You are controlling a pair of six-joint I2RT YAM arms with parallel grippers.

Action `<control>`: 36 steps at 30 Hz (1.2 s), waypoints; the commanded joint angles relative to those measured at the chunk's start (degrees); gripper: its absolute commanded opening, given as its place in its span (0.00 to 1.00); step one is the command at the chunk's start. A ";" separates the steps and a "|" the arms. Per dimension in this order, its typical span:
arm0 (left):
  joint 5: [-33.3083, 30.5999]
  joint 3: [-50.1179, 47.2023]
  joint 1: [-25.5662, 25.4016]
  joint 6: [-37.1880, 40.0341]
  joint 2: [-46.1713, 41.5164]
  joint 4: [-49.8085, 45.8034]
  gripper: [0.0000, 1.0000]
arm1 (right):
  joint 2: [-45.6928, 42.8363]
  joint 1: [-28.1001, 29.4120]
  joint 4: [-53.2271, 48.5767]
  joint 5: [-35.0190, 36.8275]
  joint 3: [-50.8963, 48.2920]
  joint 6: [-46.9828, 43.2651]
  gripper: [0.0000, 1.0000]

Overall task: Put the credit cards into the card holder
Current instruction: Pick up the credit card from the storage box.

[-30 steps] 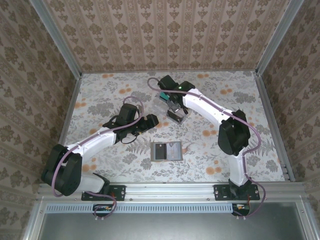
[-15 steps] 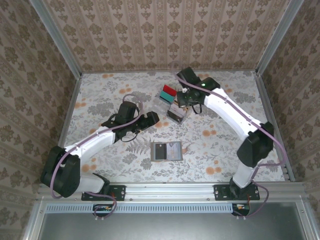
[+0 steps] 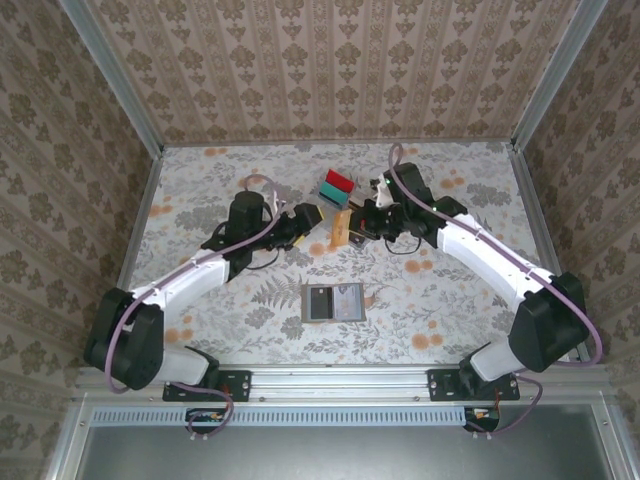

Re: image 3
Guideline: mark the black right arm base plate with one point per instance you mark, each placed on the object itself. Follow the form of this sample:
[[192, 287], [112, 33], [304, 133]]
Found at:
[[442, 385]]

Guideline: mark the grey metal panel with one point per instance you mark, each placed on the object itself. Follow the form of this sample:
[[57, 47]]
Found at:
[[340, 455]]

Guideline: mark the red card stack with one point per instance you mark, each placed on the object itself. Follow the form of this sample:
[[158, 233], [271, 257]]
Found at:
[[340, 182]]

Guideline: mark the aluminium frame crossbar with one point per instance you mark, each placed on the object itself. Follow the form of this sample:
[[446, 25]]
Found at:
[[340, 382]]

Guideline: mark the black card stack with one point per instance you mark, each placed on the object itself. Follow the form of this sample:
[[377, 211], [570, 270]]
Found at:
[[357, 243]]

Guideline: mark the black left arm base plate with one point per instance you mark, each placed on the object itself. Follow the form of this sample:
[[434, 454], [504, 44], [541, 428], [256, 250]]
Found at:
[[235, 385]]

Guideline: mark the gold card stack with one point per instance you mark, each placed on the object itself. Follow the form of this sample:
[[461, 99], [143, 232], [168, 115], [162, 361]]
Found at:
[[341, 227]]

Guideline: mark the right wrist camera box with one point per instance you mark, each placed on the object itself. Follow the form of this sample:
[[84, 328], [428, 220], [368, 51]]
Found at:
[[412, 180]]

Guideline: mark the aluminium corner post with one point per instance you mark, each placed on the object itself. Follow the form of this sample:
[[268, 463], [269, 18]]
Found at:
[[555, 75], [119, 80]]

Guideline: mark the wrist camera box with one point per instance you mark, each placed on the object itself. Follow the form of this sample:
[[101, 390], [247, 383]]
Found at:
[[412, 180], [247, 210]]

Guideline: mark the teal card stack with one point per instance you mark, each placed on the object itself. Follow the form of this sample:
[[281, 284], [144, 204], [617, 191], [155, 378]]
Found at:
[[332, 193]]

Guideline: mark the grey leather card holder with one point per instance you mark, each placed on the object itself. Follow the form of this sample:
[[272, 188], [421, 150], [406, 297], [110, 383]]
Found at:
[[306, 305]]

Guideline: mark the clear acrylic card organizer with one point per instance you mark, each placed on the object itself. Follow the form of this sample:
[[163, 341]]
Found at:
[[361, 184]]

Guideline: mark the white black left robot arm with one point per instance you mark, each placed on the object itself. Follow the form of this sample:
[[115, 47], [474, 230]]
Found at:
[[185, 280]]

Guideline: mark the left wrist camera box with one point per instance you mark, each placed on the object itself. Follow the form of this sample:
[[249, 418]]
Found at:
[[247, 210]]

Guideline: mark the black credit card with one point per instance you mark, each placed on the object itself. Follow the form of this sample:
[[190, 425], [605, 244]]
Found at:
[[321, 303]]

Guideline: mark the white credit card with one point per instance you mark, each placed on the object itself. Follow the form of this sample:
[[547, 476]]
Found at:
[[348, 302]]

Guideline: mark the aluminium side rail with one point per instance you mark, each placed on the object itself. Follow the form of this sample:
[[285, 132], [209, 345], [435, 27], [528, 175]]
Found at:
[[144, 200], [534, 200]]

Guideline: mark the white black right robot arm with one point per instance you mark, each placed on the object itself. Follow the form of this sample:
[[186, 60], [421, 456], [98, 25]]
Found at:
[[480, 255]]

